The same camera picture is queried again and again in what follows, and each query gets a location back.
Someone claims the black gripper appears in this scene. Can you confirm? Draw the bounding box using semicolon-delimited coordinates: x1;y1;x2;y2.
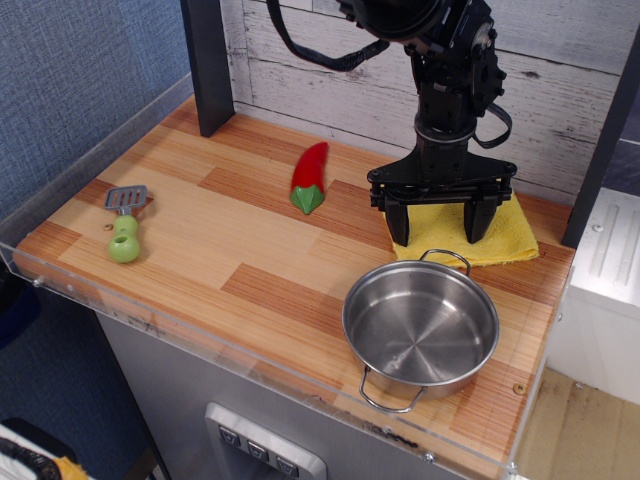
367;130;517;247

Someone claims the yellow cloth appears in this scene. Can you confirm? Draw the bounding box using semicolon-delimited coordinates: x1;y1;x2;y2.
392;197;539;267

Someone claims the red toy chili pepper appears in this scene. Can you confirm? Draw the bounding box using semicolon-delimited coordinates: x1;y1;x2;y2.
289;142;329;215

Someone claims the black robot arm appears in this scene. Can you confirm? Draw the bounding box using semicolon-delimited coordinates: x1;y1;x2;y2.
340;1;517;246

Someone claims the stainless steel pot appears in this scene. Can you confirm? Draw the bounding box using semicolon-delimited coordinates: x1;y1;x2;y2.
341;249;500;414

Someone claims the white side cabinet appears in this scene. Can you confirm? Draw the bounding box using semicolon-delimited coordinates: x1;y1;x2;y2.
546;188;639;403

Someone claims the silver dispenser button panel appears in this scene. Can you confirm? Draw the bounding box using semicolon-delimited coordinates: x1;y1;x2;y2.
204;402;328;479

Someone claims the grey toy fridge cabinet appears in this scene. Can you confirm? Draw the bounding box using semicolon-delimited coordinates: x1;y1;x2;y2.
97;312;481;480

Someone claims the clear acrylic table guard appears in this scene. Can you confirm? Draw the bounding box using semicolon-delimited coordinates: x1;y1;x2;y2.
10;100;573;479

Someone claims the yellow object bottom left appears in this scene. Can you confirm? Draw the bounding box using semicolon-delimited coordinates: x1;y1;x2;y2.
53;457;91;480

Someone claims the dark right frame post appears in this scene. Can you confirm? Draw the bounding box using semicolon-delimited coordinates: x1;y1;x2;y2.
561;32;639;248

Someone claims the dark frame post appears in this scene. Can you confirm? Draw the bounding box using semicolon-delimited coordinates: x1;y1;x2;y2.
561;32;639;248
180;0;235;137

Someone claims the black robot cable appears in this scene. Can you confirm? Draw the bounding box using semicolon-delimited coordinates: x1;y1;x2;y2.
264;0;391;72

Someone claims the dark left frame post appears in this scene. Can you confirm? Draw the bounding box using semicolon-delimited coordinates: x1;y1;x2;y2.
180;0;235;137

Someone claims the green handled toy spatula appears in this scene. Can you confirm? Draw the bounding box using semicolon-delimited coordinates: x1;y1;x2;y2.
104;185;147;264

